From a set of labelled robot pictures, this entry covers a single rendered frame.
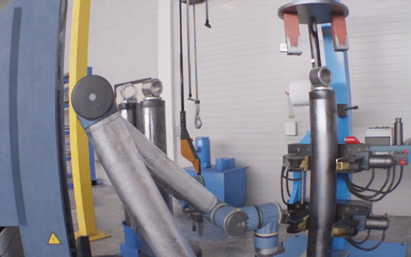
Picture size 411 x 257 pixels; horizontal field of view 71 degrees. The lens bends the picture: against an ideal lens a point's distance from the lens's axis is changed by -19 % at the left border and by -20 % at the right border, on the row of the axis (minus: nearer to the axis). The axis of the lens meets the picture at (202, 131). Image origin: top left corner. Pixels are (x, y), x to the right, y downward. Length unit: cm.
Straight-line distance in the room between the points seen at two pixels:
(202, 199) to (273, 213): 30
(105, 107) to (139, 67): 565
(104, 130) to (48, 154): 36
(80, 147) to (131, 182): 274
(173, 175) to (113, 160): 36
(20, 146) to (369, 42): 409
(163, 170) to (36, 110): 58
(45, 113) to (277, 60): 397
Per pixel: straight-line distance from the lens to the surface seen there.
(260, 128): 503
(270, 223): 145
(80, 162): 386
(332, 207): 255
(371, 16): 462
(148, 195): 116
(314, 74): 250
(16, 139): 141
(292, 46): 251
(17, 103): 141
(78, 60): 391
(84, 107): 110
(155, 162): 138
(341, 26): 262
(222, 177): 455
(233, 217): 136
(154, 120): 281
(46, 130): 139
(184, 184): 143
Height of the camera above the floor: 128
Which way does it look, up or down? 2 degrees down
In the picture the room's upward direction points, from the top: 2 degrees counter-clockwise
